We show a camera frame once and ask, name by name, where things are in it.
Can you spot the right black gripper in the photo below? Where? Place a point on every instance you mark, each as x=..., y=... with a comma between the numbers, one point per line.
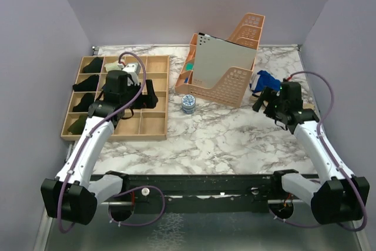
x=265, y=94

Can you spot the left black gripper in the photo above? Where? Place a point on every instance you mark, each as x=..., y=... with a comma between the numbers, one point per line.
x=147, y=100

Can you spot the blue boxer underwear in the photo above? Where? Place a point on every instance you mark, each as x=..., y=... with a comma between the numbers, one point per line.
x=263, y=79

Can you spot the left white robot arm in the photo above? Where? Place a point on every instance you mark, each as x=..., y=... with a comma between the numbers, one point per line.
x=70, y=195

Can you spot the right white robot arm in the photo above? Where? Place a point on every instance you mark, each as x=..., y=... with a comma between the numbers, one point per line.
x=339, y=196

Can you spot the beige underwear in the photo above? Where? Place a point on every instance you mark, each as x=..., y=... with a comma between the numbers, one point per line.
x=254, y=97

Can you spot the wooden compartment tray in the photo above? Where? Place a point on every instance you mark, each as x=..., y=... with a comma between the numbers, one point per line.
x=139, y=124

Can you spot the peach file organizer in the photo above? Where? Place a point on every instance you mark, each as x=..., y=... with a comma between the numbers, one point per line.
x=230, y=89

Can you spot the blue patterned round tin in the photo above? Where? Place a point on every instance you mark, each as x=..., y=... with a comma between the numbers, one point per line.
x=188, y=104

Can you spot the pale green rolled sock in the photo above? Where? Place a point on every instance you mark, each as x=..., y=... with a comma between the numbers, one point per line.
x=113, y=66

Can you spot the black rolled sock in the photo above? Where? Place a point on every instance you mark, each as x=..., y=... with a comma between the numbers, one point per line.
x=82, y=101
x=94, y=66
x=88, y=85

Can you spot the grey white folder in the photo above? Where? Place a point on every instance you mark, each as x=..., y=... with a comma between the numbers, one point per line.
x=215, y=56

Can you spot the black rolled sock top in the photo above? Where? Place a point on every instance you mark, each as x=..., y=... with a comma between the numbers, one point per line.
x=94, y=66

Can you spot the dark green rolled sock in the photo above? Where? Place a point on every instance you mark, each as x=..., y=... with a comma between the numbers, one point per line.
x=78, y=126

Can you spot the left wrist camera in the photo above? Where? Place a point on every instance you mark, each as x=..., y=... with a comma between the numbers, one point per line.
x=132, y=70

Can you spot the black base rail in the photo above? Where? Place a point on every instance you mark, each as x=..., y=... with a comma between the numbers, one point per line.
x=198, y=194

